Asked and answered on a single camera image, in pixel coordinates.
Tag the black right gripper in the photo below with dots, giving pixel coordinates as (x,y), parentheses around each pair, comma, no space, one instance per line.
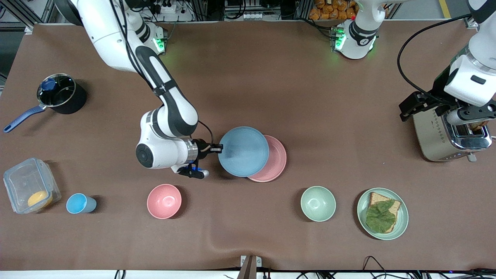
(201,148)

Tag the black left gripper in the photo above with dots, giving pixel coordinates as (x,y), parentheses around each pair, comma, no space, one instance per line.
(438,99)

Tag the blue plate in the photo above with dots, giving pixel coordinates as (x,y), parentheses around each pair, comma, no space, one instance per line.
(243,152)

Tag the pink plate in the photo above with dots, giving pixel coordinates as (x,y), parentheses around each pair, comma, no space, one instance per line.
(277,162)

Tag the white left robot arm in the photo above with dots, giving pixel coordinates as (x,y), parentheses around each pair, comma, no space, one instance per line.
(474,73)

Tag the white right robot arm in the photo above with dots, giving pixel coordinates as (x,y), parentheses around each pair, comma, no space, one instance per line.
(170,104)

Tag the beige and chrome toaster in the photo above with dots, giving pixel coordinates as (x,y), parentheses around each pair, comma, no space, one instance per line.
(430,135)

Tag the brown bread slice in toaster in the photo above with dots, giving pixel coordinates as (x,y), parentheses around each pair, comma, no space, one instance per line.
(478,125)

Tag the pink bowl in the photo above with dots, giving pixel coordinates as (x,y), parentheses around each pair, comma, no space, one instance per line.
(164,201)

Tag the toast slice under lettuce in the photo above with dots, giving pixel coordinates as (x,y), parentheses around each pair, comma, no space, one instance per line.
(376,198)

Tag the green plate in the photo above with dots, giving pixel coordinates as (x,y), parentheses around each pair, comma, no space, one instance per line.
(403,217)

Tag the green bowl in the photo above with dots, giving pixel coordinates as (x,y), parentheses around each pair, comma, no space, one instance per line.
(318,204)

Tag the green lettuce leaf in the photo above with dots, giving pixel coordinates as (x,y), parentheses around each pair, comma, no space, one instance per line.
(379,219)

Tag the orange snack bags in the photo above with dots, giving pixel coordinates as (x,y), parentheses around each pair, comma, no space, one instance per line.
(333,9)

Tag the blue cup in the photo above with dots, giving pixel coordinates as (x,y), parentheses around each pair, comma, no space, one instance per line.
(77,204)

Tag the glass lid with blue knob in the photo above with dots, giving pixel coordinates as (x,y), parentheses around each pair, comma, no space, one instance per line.
(56,89)

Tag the orange food piece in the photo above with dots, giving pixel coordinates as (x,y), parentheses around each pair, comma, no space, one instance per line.
(38,199)

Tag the clear plastic container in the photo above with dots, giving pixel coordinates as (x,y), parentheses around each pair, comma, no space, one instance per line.
(23,182)

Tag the aluminium frame rail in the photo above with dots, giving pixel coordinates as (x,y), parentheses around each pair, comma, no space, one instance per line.
(471,22)

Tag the metal table bracket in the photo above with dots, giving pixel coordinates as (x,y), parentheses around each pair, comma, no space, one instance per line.
(250,265)

